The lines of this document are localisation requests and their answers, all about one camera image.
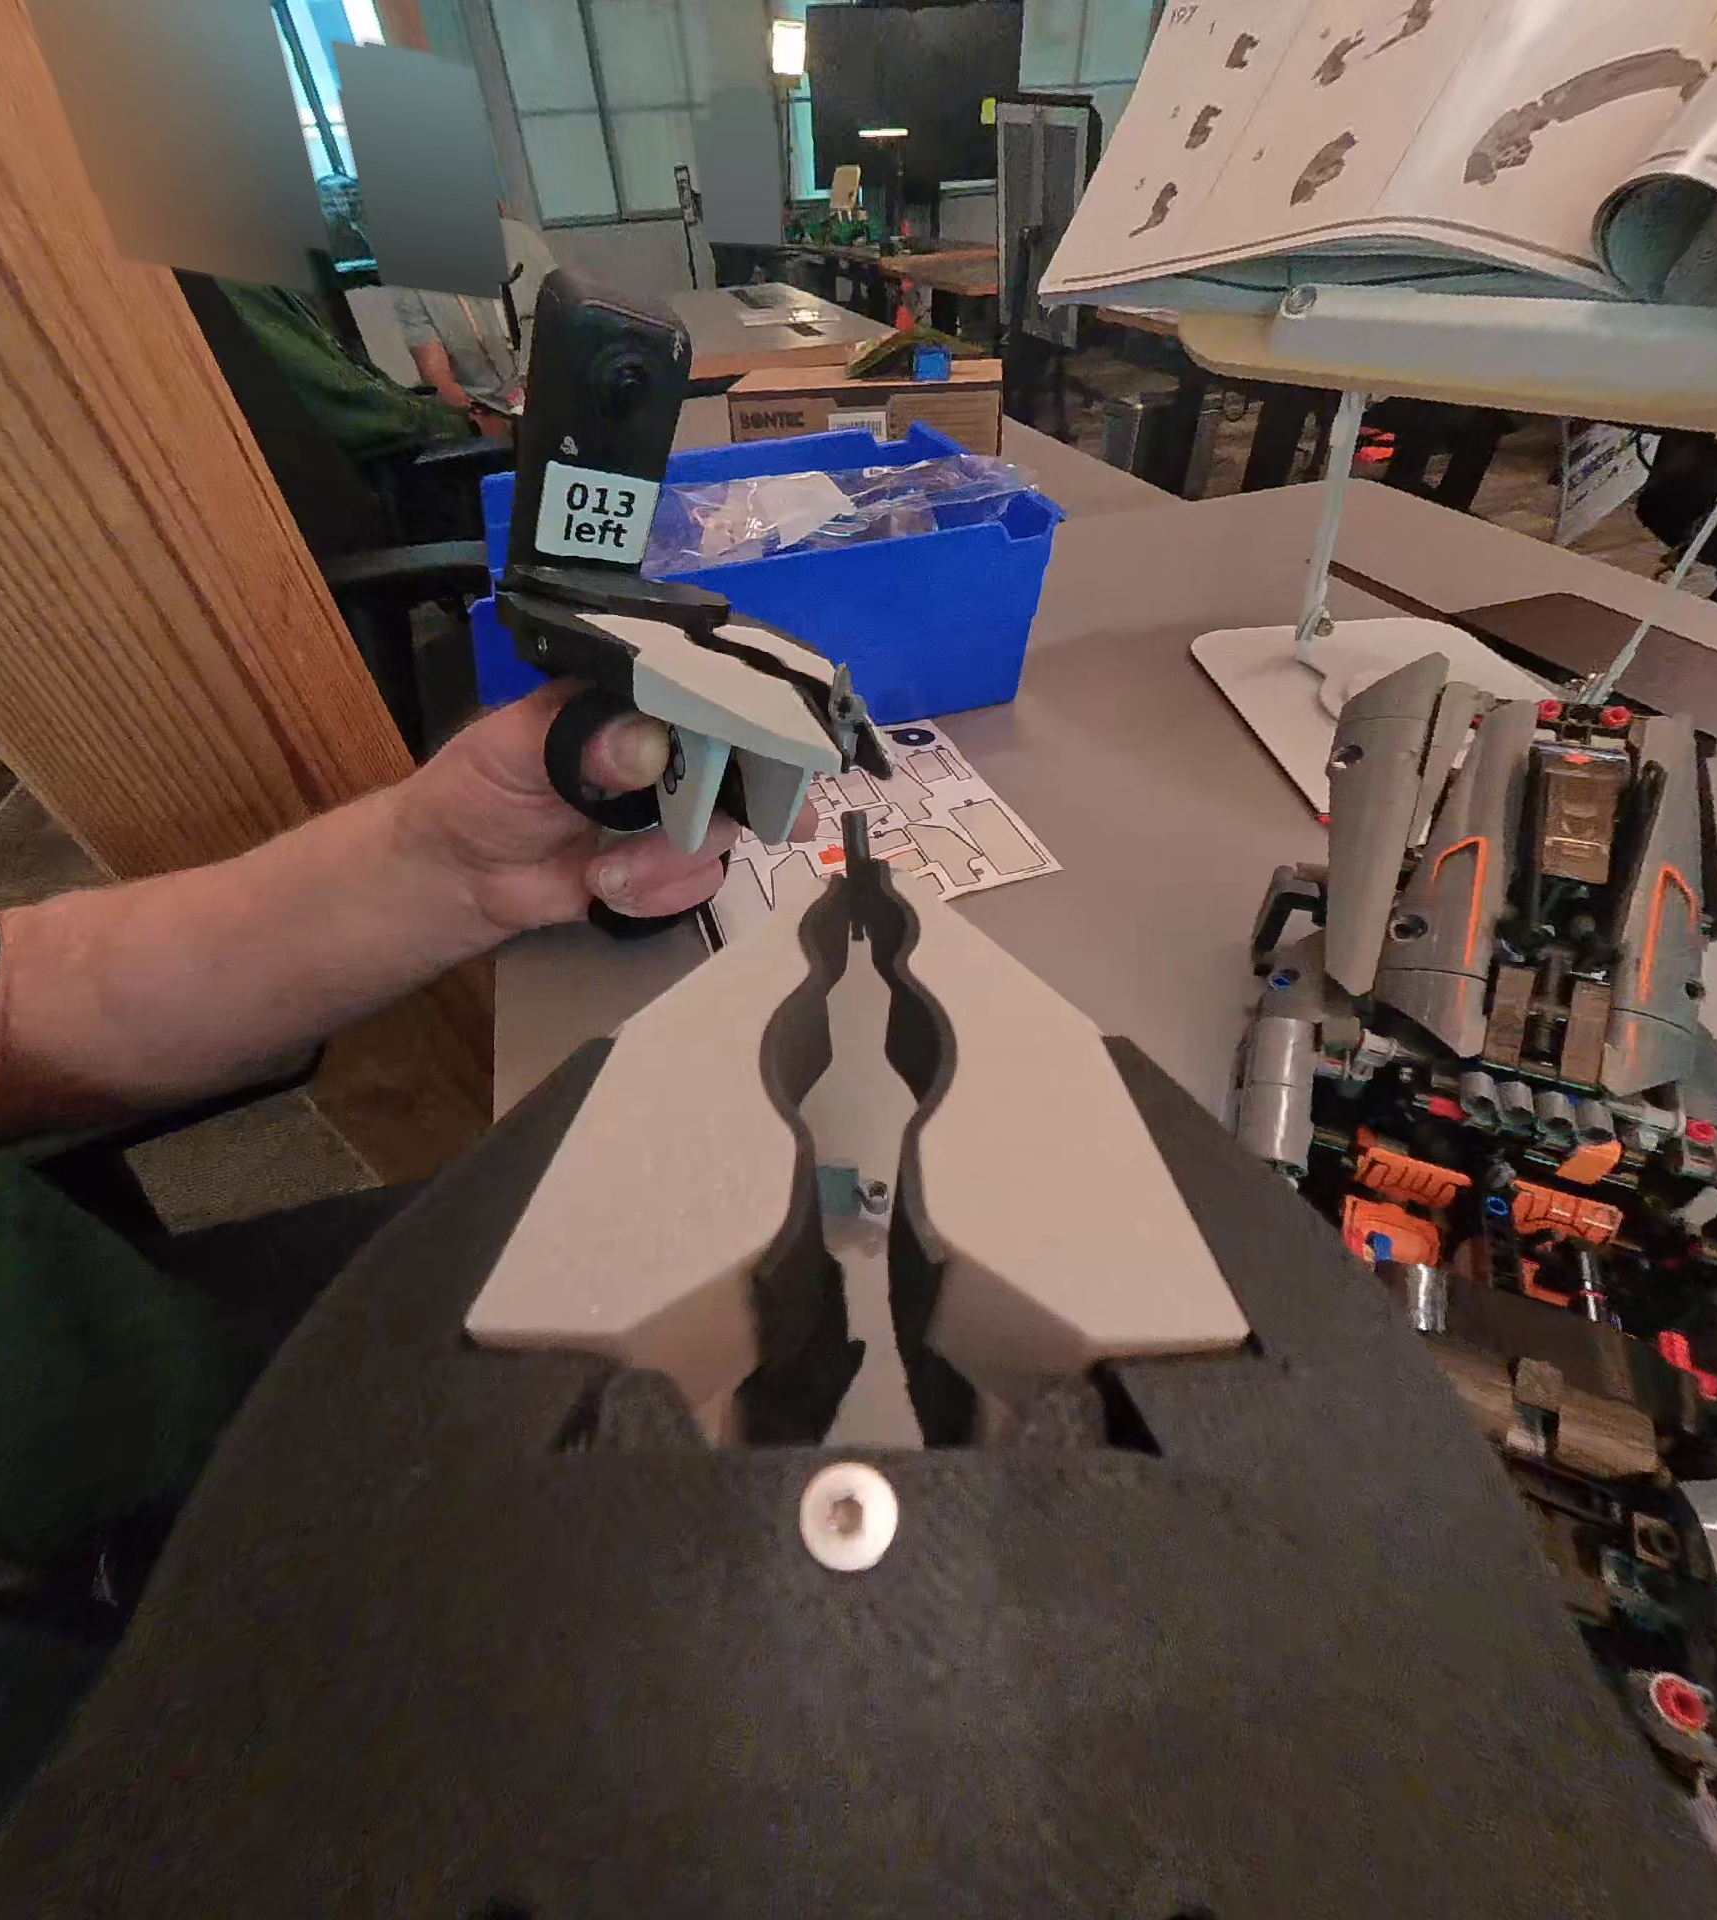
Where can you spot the white book stand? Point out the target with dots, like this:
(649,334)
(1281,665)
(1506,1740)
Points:
(1277,690)

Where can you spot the black monitor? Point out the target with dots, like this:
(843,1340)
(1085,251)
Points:
(920,90)

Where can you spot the clear plastic bags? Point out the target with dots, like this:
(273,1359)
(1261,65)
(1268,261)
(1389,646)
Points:
(830,511)

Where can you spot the person's left hand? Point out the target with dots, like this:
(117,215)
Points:
(498,825)

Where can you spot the blue plastic bin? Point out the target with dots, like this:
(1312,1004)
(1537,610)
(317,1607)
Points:
(934,615)

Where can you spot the black office chair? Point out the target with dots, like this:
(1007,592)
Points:
(393,570)

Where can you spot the person's left forearm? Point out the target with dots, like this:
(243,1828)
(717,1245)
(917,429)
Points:
(199,974)

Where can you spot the black lego axle pin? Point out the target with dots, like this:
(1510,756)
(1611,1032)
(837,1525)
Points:
(855,848)

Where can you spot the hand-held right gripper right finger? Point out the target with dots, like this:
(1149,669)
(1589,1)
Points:
(1076,1184)

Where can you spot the printed cardboard box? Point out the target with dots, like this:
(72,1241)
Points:
(860,409)

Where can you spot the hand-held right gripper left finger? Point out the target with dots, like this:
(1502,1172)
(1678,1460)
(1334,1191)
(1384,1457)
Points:
(633,1184)

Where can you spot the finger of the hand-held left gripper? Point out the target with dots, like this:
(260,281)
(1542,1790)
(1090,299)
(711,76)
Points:
(792,660)
(730,705)

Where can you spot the lego sticker sheet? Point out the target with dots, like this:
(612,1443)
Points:
(964,825)

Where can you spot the lego instruction booklet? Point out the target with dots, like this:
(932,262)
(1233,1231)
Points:
(1398,135)

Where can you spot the wooden post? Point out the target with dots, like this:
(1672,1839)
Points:
(92,525)

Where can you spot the grey and orange lego model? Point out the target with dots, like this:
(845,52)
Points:
(1548,974)

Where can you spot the white printed sign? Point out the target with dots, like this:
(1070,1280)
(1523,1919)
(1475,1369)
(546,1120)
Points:
(1601,473)

